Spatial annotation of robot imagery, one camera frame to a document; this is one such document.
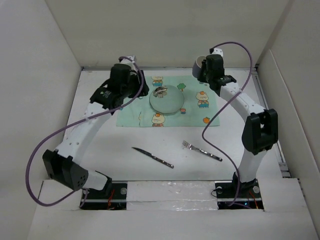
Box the purple ceramic mug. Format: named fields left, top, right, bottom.
left=192, top=55, right=206, bottom=79

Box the light green floral plate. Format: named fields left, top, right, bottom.
left=149, top=85, right=185, bottom=114

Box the green cartoon print cloth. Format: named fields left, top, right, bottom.
left=116, top=75, right=220, bottom=128

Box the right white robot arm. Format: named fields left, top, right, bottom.
left=197, top=54, right=278, bottom=197

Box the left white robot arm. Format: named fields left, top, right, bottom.
left=42, top=62, right=149, bottom=199

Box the steel table knife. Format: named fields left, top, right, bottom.
left=132, top=147, right=174, bottom=169

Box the steel fork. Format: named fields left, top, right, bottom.
left=182, top=140, right=223, bottom=162

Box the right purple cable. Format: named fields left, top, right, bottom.
left=201, top=41, right=253, bottom=207

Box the purple cable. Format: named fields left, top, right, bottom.
left=201, top=41, right=253, bottom=207
left=25, top=56, right=145, bottom=207

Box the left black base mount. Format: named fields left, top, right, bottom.
left=79, top=181, right=128, bottom=211

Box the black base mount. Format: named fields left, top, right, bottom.
left=79, top=181, right=128, bottom=211
left=211, top=179, right=264, bottom=210

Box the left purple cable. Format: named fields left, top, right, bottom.
left=25, top=56, right=145, bottom=207

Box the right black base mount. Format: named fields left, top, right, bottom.
left=211, top=179, right=264, bottom=210

